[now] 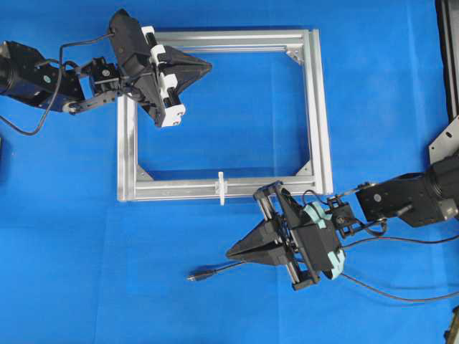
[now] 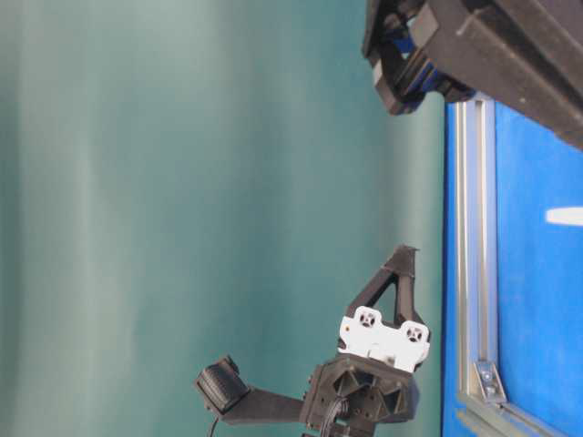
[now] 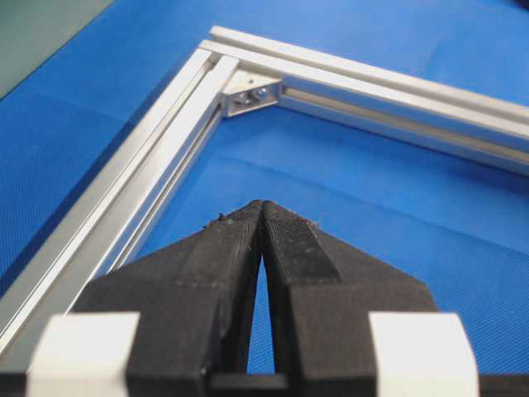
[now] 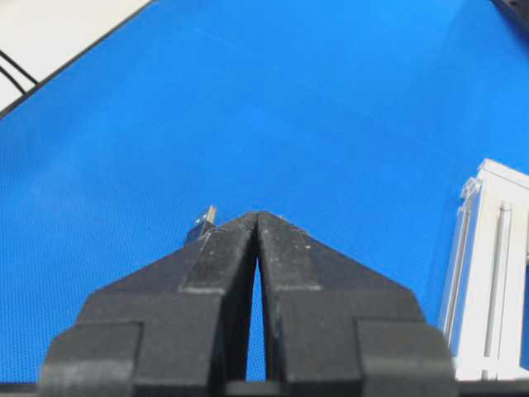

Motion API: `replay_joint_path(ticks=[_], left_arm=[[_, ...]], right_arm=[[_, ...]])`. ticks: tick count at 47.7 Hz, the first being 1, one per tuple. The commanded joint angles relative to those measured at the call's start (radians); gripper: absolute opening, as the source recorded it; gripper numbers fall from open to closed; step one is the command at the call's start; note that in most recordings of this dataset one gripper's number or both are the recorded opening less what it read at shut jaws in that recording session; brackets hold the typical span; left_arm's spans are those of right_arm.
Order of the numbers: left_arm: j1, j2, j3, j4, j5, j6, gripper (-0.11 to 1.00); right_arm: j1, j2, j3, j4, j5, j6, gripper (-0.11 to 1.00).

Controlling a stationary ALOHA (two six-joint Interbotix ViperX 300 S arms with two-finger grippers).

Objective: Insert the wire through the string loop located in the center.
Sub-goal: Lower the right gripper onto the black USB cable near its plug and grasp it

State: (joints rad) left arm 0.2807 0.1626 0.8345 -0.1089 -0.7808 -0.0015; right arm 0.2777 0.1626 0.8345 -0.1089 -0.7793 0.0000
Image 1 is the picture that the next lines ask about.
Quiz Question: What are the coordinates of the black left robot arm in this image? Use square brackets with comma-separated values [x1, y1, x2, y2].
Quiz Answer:
[1, 9, 212, 128]

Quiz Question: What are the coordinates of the black metal stand right edge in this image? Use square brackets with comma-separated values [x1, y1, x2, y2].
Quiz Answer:
[428, 0, 458, 163]

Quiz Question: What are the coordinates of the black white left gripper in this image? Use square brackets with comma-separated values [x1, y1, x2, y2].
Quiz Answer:
[108, 9, 212, 128]

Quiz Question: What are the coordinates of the yellowish object bottom right corner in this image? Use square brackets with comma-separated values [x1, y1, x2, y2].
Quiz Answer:
[443, 305, 459, 344]

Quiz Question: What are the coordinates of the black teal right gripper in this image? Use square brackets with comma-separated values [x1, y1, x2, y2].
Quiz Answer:
[226, 181, 346, 290]

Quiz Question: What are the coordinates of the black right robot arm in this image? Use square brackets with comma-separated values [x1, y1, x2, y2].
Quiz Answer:
[226, 155, 458, 290]

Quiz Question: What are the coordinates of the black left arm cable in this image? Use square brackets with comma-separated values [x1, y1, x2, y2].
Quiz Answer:
[0, 33, 119, 137]

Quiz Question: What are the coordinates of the silver aluminium extrusion frame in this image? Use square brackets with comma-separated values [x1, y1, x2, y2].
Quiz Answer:
[117, 29, 333, 202]

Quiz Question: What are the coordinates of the white zip tie loop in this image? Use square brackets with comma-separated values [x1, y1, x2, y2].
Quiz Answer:
[215, 171, 227, 206]

